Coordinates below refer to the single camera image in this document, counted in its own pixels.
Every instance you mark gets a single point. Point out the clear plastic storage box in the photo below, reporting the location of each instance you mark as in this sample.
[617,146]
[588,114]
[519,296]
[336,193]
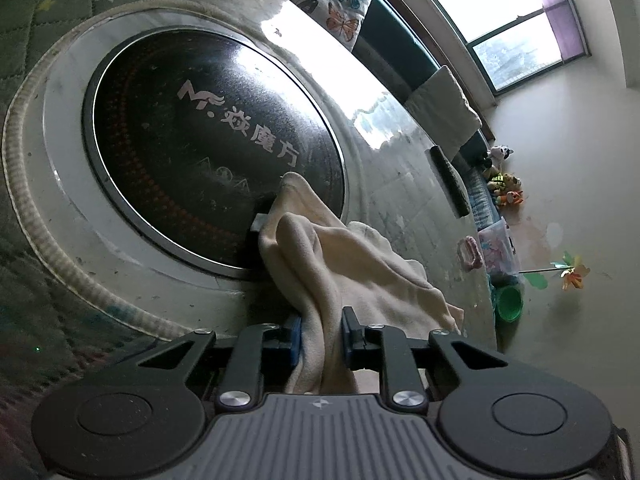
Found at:
[498,251]

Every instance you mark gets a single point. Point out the pink hair scrunchie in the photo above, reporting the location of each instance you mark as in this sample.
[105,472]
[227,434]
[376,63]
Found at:
[469,253]

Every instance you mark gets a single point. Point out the plain grey pillow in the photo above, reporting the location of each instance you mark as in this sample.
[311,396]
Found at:
[442,110]

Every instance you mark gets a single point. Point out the black remote control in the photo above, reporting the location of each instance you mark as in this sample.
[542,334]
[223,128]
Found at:
[449,180]

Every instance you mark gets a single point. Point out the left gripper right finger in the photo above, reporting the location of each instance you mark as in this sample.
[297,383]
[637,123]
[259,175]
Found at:
[388,351]

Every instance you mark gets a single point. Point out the teal corner sofa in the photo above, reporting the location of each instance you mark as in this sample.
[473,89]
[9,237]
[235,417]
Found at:
[406,61]

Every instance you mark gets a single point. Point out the black white plush toy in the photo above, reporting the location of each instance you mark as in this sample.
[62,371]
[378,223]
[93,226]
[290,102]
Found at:
[498,154]

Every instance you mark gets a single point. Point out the round black induction cooktop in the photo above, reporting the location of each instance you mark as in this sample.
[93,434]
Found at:
[190,132]

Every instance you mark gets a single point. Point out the window with green frame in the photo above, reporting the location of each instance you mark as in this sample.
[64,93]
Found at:
[495,46]

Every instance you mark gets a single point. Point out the brown plush toy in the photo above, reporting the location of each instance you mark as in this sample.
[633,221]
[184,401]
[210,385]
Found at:
[504,183]

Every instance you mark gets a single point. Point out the colourful pinwheel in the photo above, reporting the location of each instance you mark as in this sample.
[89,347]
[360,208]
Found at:
[570,271]

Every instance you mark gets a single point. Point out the cream knit sweater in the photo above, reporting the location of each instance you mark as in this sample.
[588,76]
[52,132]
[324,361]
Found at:
[322,265]

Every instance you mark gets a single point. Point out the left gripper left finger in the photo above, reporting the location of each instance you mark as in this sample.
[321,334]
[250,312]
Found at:
[261,361]

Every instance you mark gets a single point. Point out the orange plush toy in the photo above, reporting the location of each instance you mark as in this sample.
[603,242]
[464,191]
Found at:
[509,199]

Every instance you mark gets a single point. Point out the green plastic bowl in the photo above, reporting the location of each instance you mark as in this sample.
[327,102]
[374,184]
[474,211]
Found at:
[508,303]

